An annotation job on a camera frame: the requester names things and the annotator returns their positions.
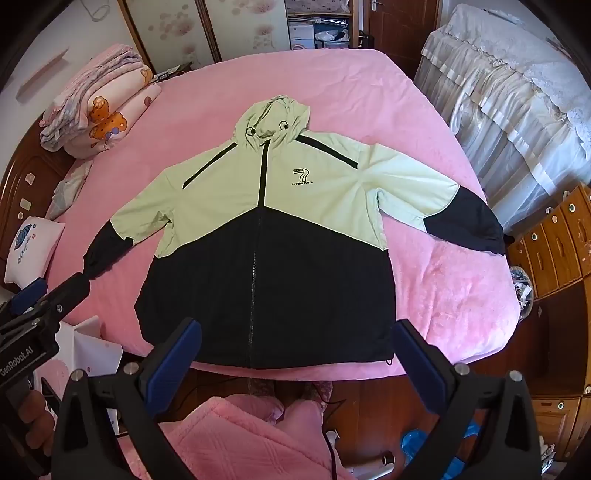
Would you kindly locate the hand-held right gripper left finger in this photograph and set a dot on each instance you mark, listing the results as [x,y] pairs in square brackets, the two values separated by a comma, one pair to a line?
[173,355]

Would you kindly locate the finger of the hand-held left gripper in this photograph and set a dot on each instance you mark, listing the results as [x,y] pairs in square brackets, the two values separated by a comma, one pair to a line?
[27,293]
[69,288]

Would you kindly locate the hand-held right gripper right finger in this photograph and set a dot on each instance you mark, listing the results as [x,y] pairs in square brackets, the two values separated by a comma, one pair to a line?
[408,344]

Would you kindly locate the green and black hooded jacket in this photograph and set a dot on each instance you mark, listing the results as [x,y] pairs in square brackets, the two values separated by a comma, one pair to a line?
[277,194]

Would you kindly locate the person's left hand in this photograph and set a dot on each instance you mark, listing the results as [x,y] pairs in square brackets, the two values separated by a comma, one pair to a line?
[34,420]

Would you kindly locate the white printed pillow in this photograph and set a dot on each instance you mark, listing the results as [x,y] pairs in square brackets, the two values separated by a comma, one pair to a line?
[32,249]

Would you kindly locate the pink fleece bed blanket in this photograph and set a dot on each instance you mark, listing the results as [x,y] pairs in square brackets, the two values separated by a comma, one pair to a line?
[438,300]

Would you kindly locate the pale crumpled cloth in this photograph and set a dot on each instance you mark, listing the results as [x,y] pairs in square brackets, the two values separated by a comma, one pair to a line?
[69,189]

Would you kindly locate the blue plastic bag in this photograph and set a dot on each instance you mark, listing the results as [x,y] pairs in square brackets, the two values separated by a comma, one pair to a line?
[413,445]

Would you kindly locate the person's pink pajama legs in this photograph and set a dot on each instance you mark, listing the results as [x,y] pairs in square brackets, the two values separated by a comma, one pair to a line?
[240,443]

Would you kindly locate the wooden headboard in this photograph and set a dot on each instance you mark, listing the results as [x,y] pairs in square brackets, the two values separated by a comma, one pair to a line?
[27,180]

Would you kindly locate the patterned bag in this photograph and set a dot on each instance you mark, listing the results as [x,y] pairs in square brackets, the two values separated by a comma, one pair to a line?
[521,290]

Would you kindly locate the white plastic tube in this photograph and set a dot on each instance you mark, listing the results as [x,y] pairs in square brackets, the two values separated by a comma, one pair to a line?
[369,465]

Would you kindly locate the wooden drawer cabinet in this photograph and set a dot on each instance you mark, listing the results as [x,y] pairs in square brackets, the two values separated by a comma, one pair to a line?
[554,249]

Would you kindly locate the folded cartoon bear quilt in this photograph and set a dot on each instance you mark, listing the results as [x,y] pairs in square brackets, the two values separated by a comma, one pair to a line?
[101,106]

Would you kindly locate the dark bedside table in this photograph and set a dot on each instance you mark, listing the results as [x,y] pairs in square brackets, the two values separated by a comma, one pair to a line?
[173,73]

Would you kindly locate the white lace-covered bed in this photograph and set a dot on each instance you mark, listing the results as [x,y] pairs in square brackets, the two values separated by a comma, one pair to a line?
[508,92]

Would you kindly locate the floral wardrobe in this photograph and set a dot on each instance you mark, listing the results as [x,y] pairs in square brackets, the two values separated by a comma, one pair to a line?
[207,32]

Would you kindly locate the brown wooden door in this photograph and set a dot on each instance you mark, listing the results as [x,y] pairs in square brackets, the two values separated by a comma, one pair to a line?
[401,37]

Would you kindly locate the cluttered wooden shelf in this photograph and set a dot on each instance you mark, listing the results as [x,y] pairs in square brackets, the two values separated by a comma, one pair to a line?
[318,27]

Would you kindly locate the wall-mounted wooden bar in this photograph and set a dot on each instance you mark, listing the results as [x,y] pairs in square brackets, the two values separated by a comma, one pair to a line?
[41,76]

